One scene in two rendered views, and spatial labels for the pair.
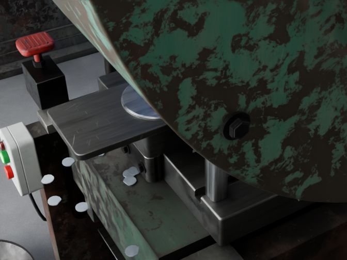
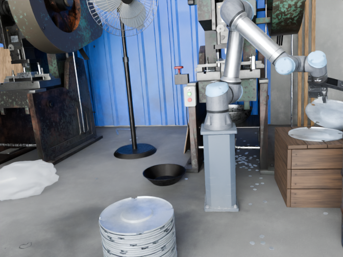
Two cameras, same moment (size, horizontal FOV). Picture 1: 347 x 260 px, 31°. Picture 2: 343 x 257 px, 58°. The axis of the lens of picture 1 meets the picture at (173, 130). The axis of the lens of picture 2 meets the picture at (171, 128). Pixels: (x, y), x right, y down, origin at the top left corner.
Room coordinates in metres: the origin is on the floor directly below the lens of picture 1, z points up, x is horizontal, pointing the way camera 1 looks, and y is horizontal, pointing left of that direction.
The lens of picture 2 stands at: (-0.35, 1.95, 0.85)
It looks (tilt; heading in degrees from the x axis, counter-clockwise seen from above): 13 degrees down; 313
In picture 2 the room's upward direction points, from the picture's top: 4 degrees counter-clockwise
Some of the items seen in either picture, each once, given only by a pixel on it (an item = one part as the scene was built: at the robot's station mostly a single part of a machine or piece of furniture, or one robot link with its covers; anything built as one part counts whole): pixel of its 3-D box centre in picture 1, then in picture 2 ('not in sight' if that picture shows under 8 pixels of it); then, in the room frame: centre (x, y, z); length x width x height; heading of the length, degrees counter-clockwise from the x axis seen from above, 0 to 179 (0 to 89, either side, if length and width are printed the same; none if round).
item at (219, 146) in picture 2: not in sight; (219, 166); (0.55, 0.59, 0.23); 0.19 x 0.19 x 0.45; 34
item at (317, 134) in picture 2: not in sight; (315, 133); (0.19, 0.17, 0.35); 0.29 x 0.29 x 0.01
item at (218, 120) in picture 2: not in sight; (218, 118); (0.55, 0.59, 0.50); 0.15 x 0.15 x 0.10
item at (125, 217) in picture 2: not in sight; (137, 213); (0.51, 1.24, 0.25); 0.29 x 0.29 x 0.01
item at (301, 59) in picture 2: not in sight; (293, 63); (0.21, 0.44, 0.76); 0.11 x 0.11 x 0.08; 5
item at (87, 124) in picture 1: (135, 136); (227, 69); (0.82, 0.06, 0.72); 0.25 x 0.14 x 0.14; 118
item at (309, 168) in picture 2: not in sight; (314, 163); (0.19, 0.17, 0.18); 0.40 x 0.38 x 0.35; 123
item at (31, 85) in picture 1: (49, 103); (182, 86); (1.07, 0.26, 0.62); 0.10 x 0.06 x 0.20; 28
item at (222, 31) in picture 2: not in sight; (227, 22); (0.88, -0.05, 1.04); 0.17 x 0.15 x 0.30; 118
